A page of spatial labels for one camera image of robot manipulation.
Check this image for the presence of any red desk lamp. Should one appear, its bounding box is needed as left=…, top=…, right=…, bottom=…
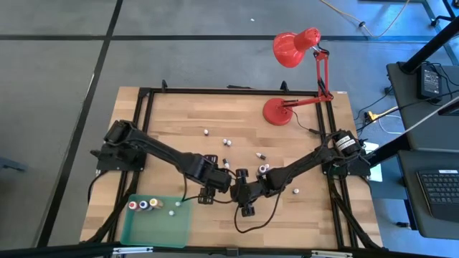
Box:
left=262, top=27, right=334, bottom=127

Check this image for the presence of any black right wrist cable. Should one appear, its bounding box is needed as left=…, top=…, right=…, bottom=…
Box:
left=233, top=193, right=283, bottom=234

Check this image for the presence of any silver aluminium bracket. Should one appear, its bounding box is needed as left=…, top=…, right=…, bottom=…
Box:
left=112, top=246, right=154, bottom=256
left=311, top=249, right=354, bottom=258

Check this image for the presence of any black pole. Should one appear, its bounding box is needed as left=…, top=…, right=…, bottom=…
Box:
left=399, top=16, right=459, bottom=75

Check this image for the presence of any black keyboard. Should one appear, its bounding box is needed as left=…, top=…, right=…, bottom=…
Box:
left=415, top=168, right=459, bottom=223

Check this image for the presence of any black power adapter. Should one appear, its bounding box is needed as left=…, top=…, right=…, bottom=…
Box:
left=417, top=63, right=444, bottom=105

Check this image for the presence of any yellow extension cord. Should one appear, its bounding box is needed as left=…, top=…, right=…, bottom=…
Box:
left=318, top=0, right=412, bottom=39

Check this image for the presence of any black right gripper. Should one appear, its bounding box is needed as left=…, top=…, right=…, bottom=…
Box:
left=229, top=168, right=268, bottom=218

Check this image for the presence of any black lamp cord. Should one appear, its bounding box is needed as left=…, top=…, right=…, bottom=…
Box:
left=288, top=109, right=326, bottom=136

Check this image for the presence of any dark grey desk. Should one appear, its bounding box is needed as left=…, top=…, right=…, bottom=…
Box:
left=386, top=61, right=459, bottom=240

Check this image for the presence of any teal translucent plastic bin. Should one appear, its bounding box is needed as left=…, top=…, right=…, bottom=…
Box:
left=120, top=194, right=194, bottom=249

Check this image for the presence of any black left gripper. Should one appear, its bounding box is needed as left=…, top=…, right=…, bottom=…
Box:
left=198, top=154, right=232, bottom=205

